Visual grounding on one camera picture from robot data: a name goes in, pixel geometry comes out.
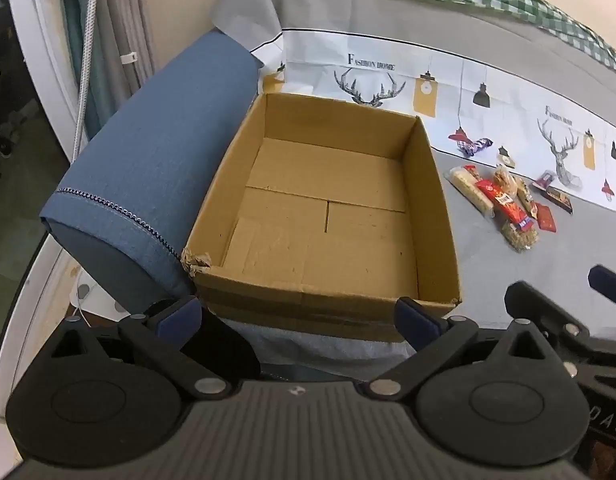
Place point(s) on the grey curtain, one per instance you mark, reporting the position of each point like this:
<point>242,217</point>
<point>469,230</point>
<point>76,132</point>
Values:
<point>122,10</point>

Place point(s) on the blue pink snack packet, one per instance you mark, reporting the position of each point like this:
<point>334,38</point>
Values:
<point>543,179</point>

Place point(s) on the clear bread packet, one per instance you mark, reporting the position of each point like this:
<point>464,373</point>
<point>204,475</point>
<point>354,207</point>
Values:
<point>505,180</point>

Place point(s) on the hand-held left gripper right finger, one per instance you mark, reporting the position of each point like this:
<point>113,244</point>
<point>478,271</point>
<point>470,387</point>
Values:
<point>413,320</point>

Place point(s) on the grey printed bed sheet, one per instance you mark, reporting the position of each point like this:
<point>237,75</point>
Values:
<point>488,300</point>

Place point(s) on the white nougat bar packet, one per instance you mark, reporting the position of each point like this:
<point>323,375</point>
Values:
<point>465,187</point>

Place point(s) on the white door frame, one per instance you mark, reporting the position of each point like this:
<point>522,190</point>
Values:
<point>37,35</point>

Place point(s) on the small dark red packet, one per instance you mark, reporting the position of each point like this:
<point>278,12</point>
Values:
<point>546,220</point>

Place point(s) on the yellow sausage snack packet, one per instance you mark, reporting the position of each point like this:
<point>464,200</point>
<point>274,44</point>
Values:
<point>525,195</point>

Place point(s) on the teal curtain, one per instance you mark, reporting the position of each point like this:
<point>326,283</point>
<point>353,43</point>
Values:
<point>75,20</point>

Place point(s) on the round oat cake packet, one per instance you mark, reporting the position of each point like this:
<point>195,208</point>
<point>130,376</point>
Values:
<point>520,240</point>

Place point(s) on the cardboard box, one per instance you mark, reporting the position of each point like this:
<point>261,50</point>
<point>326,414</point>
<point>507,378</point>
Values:
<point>313,240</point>

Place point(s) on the red-ended clear candy packet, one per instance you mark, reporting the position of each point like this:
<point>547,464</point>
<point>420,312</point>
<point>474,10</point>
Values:
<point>470,168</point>

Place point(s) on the large red snack packet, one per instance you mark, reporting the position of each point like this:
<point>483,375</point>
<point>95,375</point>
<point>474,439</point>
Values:
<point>505,205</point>

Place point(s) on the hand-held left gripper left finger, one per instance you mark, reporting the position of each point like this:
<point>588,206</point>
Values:
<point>180,317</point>

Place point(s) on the purple candy bar wrapper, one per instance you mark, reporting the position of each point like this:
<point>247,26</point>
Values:
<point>475,146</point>

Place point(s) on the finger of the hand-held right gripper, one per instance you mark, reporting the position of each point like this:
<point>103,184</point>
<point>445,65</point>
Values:
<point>610,282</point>
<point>533,302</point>

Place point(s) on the dark brown chocolate packet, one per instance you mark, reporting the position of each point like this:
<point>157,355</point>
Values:
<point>558,197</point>

